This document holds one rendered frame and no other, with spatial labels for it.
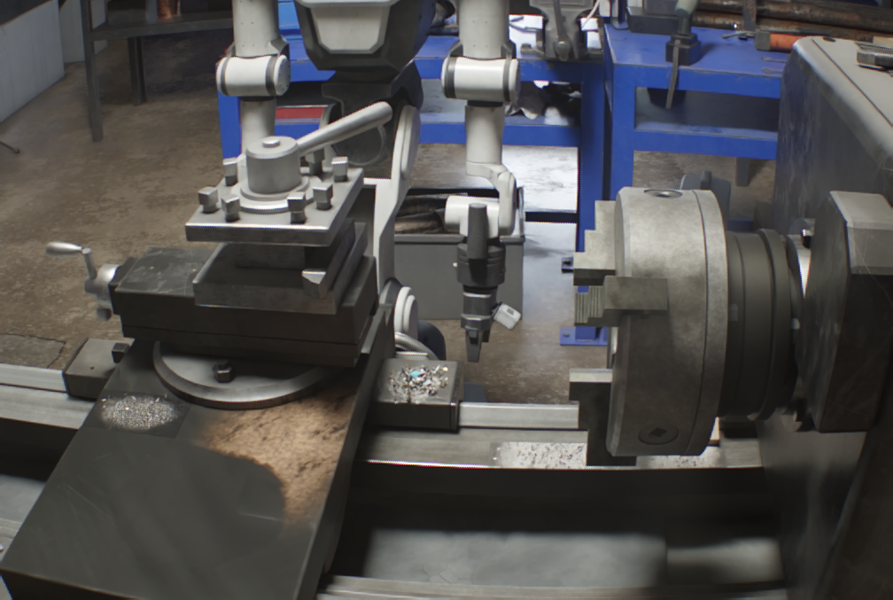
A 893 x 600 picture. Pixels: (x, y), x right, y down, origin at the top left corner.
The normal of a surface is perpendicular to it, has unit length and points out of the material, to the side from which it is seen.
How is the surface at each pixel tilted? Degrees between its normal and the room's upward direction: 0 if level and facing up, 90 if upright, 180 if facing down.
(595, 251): 20
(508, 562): 13
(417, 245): 90
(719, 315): 55
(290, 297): 90
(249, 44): 90
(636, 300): 50
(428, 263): 90
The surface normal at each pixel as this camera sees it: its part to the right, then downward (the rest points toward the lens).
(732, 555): -0.03, -0.88
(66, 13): -0.11, 0.47
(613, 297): -0.11, -0.21
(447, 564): 0.22, -0.87
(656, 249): -0.07, -0.54
